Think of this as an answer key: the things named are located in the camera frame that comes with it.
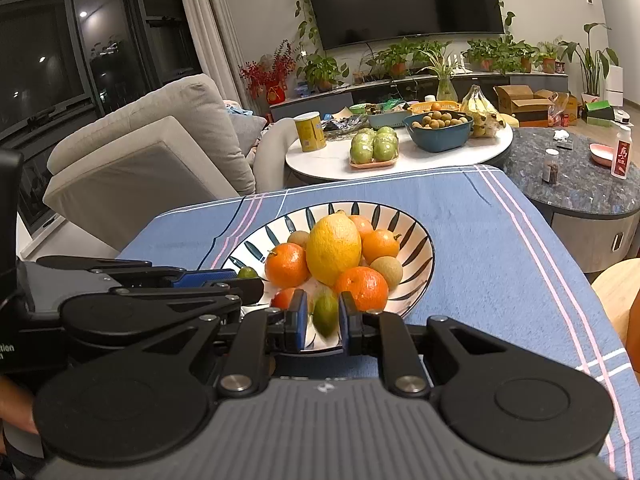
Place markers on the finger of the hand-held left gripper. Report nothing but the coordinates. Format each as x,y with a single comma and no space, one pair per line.
205,276
245,291

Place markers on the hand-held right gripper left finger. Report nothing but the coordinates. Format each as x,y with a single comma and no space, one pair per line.
301,320

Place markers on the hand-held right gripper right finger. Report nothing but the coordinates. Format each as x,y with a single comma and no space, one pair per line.
345,320

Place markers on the green lime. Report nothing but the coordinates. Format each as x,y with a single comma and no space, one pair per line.
247,273
325,315

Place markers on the red plum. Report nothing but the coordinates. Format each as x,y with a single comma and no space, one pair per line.
284,299

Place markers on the large orange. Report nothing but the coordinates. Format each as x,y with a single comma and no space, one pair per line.
362,287

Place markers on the small orange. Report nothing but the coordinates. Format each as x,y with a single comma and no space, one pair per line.
380,246
286,265
362,225

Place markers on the brown kiwi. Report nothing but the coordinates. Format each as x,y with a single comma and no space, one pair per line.
298,239
387,271

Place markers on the yellow lemon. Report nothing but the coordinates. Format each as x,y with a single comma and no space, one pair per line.
332,250

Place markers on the striped ceramic bowl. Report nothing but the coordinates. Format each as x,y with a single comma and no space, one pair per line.
415,260

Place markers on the person's left hand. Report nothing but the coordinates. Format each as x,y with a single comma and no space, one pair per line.
15,405

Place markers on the beige recliner armchair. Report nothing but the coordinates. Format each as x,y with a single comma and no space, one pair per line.
145,170

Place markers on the grey throw pillow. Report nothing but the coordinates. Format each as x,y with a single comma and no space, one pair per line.
247,132

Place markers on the white round coffee table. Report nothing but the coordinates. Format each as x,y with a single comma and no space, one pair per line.
325,160

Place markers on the blue striped tablecloth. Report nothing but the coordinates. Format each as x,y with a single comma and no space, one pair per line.
500,270

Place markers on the yellow can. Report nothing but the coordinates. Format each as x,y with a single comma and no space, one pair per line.
310,132

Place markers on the pile of foil snack packets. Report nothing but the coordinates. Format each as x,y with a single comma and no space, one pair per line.
345,124

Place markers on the blue fruit bowl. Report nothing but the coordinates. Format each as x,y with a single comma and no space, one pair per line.
437,140

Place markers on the green plastic basket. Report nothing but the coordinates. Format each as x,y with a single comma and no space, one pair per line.
387,120

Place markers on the red berry plant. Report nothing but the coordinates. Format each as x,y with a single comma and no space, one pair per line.
270,75

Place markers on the grey television cabinet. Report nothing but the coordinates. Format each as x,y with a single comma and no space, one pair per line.
340,97

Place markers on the pile of longans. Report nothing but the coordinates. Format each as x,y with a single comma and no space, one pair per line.
440,120

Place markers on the yellow plastic basket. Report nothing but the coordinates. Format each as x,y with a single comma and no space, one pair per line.
425,107

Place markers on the green potted plant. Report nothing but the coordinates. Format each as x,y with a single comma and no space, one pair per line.
397,57
322,70
492,52
549,62

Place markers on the bunch of bananas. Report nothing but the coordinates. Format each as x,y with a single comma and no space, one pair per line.
477,110

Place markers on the spider plant in glass vase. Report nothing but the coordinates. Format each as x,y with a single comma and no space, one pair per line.
446,90

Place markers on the white curtain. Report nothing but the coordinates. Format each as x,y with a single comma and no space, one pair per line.
205,25

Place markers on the small spice jar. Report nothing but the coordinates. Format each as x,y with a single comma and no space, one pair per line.
550,172

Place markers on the dark framed window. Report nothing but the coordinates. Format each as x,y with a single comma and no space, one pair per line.
45,50

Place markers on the round wooden side table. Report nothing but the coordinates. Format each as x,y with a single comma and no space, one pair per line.
612,290

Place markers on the dark marble round table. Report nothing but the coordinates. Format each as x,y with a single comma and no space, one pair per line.
580,185

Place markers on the open cardboard box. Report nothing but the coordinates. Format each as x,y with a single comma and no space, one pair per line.
530,112

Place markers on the white tissue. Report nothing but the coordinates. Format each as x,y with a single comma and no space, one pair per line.
560,135

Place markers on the orange storage box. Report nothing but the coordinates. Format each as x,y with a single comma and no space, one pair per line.
636,325

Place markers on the small cardboard box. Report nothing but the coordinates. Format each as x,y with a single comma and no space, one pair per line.
560,105

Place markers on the pink dish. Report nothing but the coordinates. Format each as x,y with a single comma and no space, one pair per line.
600,154

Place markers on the white bottle red label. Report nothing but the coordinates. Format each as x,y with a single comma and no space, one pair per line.
621,160

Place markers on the green box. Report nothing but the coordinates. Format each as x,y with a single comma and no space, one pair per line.
597,107

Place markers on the tall leafy plant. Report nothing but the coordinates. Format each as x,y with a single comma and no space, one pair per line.
592,65

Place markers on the white air purifier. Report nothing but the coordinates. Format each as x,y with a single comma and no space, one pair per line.
614,85

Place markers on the black wall television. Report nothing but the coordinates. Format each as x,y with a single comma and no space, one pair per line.
405,0

